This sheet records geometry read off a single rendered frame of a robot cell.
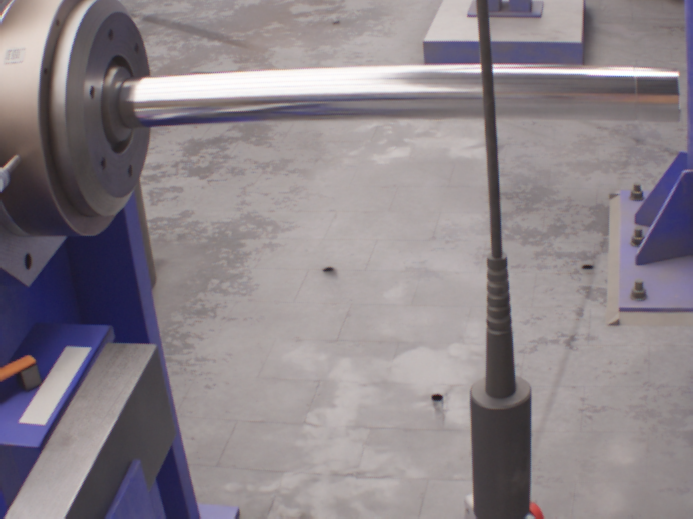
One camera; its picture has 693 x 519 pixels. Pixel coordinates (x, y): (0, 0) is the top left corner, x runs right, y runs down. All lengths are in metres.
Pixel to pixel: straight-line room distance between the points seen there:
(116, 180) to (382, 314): 1.66
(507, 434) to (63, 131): 0.87
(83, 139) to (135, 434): 0.40
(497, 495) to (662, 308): 2.29
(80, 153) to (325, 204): 2.35
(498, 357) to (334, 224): 2.91
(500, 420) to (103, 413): 0.65
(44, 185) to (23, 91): 0.13
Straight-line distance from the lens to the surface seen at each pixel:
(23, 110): 1.58
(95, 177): 1.64
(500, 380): 0.87
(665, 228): 3.36
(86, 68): 1.61
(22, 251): 1.77
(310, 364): 3.08
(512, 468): 0.90
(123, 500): 1.40
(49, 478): 1.33
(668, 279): 3.31
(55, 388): 1.63
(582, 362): 3.02
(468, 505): 0.97
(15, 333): 2.02
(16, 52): 1.61
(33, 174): 1.60
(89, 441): 1.38
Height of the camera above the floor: 1.64
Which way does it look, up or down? 27 degrees down
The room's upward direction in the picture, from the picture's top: 6 degrees counter-clockwise
